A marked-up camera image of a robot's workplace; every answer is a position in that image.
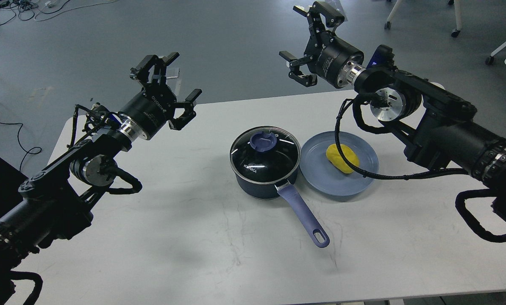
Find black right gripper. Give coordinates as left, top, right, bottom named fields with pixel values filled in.
left=279, top=1, right=364, bottom=89

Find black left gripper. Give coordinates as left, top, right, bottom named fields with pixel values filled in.
left=119, top=52, right=203, bottom=141

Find yellow potato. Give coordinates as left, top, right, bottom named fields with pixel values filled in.
left=325, top=144, right=360, bottom=174

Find glass lid purple knob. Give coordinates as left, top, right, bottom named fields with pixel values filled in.
left=230, top=126, right=301, bottom=185

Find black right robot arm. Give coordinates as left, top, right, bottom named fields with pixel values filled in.
left=279, top=1, right=506, bottom=243

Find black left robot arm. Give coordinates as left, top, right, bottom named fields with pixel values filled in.
left=0, top=52, right=201, bottom=305

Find blue plate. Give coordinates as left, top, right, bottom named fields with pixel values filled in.
left=300, top=131, right=379, bottom=197

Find white chair legs with casters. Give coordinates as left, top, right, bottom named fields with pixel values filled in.
left=384, top=0, right=506, bottom=65

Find black floor cable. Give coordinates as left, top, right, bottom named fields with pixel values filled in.
left=0, top=44, right=43, bottom=172

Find dark blue saucepan purple handle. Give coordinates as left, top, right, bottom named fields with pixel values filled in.
left=230, top=126, right=331, bottom=249

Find cable bundle on floor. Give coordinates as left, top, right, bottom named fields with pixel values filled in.
left=0, top=0, right=120, bottom=27

